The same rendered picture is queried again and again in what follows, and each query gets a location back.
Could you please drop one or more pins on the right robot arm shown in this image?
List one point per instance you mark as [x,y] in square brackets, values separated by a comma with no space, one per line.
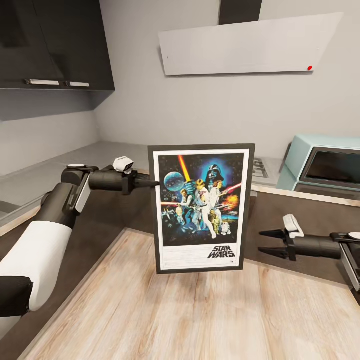
[338,246]

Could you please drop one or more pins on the drop in sink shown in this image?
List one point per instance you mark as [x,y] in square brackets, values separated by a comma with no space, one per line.
[22,190]

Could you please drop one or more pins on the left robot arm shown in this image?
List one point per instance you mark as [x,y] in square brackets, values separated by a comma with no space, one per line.
[29,272]

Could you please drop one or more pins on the range hood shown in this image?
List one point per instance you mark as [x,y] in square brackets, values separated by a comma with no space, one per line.
[243,44]

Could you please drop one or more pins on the poster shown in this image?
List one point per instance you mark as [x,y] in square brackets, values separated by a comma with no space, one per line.
[200,209]

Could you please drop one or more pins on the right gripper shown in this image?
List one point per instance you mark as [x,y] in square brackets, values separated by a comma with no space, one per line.
[308,246]

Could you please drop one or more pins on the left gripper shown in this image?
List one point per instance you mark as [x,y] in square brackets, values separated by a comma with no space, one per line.
[126,183]

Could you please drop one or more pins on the microwave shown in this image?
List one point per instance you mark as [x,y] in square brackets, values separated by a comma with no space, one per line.
[325,160]

